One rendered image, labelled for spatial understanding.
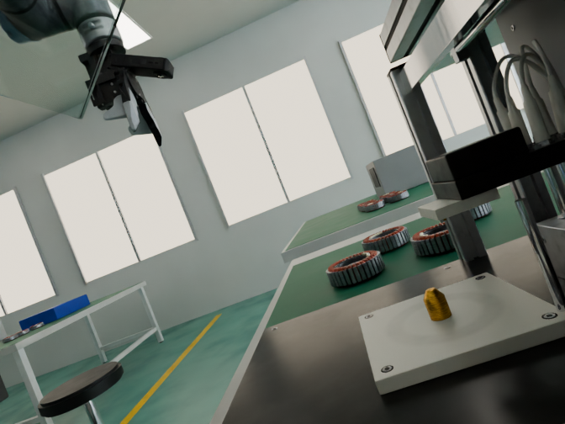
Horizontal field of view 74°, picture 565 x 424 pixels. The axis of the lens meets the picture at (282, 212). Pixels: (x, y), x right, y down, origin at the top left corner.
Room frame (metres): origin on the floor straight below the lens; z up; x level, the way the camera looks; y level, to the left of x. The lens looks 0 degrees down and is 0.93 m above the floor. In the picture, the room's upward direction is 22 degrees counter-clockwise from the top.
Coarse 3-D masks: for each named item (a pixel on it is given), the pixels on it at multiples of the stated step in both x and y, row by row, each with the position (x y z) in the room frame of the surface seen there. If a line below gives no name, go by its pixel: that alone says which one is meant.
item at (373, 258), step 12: (360, 252) 0.77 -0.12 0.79; (372, 252) 0.72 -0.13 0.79; (336, 264) 0.76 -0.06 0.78; (348, 264) 0.77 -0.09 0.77; (360, 264) 0.68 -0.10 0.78; (372, 264) 0.69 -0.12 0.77; (384, 264) 0.72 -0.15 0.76; (336, 276) 0.70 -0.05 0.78; (348, 276) 0.69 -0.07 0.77; (360, 276) 0.69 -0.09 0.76; (372, 276) 0.69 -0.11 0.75
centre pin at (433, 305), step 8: (432, 288) 0.35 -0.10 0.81; (424, 296) 0.35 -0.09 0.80; (432, 296) 0.34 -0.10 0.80; (440, 296) 0.34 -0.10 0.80; (432, 304) 0.34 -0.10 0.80; (440, 304) 0.34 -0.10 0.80; (432, 312) 0.34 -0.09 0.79; (440, 312) 0.34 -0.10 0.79; (448, 312) 0.34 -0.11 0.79; (432, 320) 0.35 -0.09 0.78; (440, 320) 0.34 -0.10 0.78
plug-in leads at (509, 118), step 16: (528, 48) 0.35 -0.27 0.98; (528, 64) 0.34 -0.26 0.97; (544, 64) 0.31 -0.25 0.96; (496, 80) 0.36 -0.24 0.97; (528, 80) 0.35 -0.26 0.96; (496, 96) 0.36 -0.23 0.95; (528, 96) 0.31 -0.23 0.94; (560, 96) 0.31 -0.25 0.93; (512, 112) 0.33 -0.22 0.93; (528, 112) 0.31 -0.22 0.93; (544, 112) 0.34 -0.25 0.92; (560, 112) 0.31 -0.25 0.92; (544, 128) 0.31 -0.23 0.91; (560, 128) 0.32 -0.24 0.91; (528, 144) 0.33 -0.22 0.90; (544, 144) 0.31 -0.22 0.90
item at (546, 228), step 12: (540, 228) 0.36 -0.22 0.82; (552, 228) 0.34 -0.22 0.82; (564, 228) 0.32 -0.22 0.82; (552, 240) 0.34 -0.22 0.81; (564, 240) 0.33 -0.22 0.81; (552, 252) 0.35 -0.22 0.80; (564, 252) 0.33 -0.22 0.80; (552, 264) 0.36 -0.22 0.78; (564, 264) 0.34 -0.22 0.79; (564, 276) 0.35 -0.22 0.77
